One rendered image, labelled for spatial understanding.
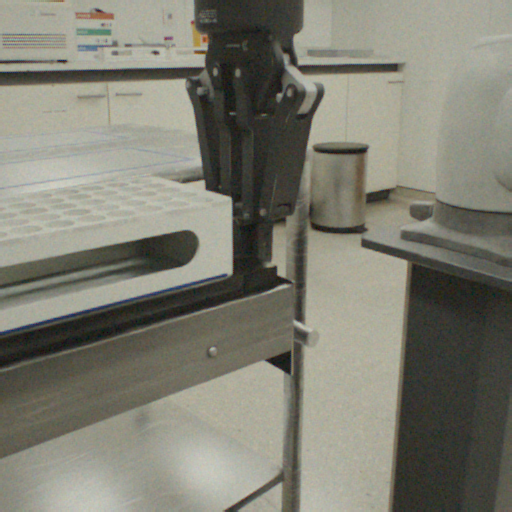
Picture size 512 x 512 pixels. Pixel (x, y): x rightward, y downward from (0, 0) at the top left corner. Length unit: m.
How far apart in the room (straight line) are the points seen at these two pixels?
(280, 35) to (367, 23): 4.07
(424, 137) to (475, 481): 3.37
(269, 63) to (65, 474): 0.88
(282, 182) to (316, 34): 4.19
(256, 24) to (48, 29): 2.47
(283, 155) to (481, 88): 0.46
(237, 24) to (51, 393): 0.25
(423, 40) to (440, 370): 3.40
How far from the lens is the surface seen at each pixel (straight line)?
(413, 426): 1.02
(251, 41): 0.45
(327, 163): 3.45
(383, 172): 4.26
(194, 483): 1.12
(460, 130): 0.87
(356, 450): 1.71
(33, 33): 2.86
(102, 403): 0.38
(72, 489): 1.14
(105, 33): 3.43
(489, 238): 0.88
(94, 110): 2.96
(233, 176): 0.48
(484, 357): 0.91
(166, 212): 0.38
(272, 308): 0.43
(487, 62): 0.87
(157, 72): 3.16
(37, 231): 0.36
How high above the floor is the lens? 0.96
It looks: 17 degrees down
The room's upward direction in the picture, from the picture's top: straight up
